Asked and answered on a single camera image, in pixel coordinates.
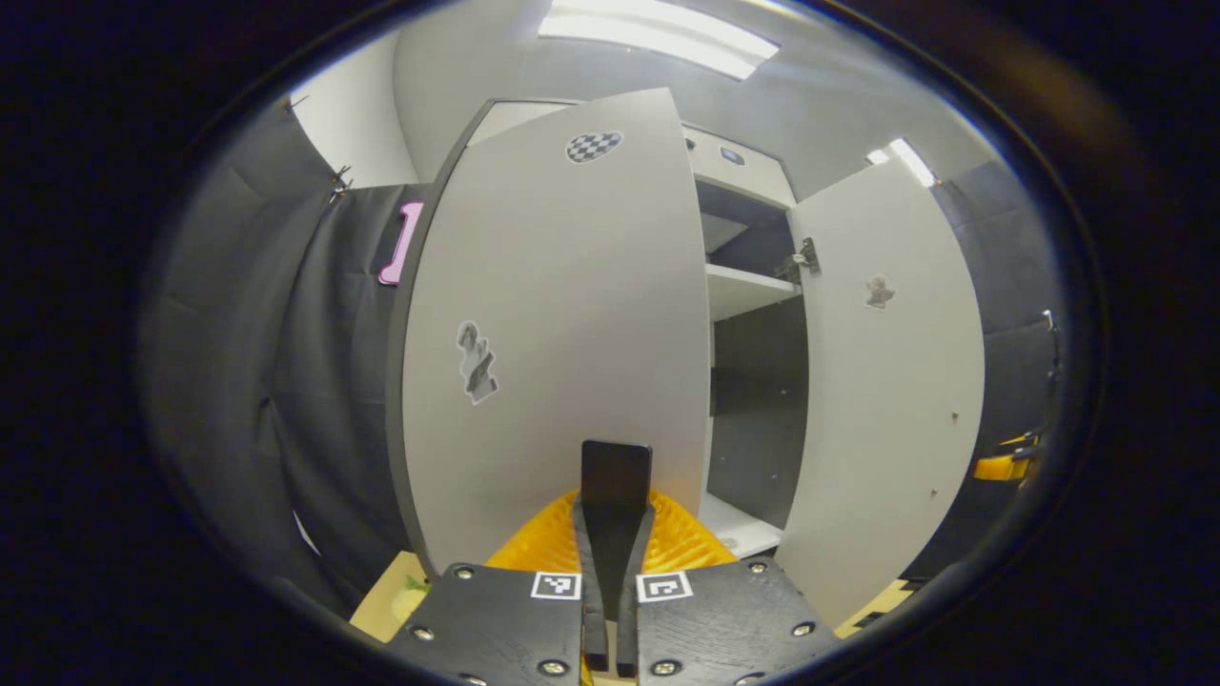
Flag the grey cabinet door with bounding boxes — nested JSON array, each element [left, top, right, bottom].
[[772, 157, 986, 630], [400, 88, 713, 577]]

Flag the black backdrop cloth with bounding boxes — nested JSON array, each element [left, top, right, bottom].
[[143, 95, 1064, 620]]

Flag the small ceiling light panel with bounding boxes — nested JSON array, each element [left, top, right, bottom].
[[865, 138, 940, 189]]

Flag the black door handle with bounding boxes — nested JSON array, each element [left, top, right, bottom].
[[579, 440, 655, 611]]

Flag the grey double-door shoe cabinet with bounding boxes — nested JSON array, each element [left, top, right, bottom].
[[386, 95, 811, 582]]

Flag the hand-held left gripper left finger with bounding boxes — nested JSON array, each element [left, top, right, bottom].
[[386, 491, 611, 686]]

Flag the yellow plush toy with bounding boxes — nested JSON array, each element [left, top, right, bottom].
[[391, 572, 432, 620]]

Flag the long ceiling light panel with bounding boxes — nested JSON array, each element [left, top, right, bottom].
[[539, 0, 781, 81]]

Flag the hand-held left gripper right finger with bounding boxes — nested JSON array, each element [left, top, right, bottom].
[[615, 491, 844, 686]]

